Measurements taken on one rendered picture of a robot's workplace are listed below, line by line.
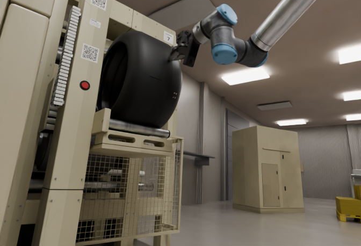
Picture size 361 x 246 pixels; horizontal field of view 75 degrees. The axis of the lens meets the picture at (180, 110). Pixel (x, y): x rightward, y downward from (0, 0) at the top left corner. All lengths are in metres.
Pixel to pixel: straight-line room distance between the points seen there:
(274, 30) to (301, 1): 0.12
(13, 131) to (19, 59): 0.09
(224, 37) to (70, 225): 0.92
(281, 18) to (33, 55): 0.76
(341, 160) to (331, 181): 1.17
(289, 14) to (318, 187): 13.65
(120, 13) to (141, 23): 0.16
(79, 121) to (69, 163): 0.18
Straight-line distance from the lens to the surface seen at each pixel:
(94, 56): 1.21
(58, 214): 1.09
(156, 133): 1.17
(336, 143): 14.45
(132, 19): 1.75
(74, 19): 1.27
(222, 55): 0.89
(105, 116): 1.02
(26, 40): 0.39
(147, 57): 1.11
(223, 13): 0.95
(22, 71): 0.37
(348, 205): 6.05
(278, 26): 0.93
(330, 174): 14.34
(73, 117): 1.10
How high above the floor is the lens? 0.69
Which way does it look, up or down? 16 degrees up
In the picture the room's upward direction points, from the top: 3 degrees clockwise
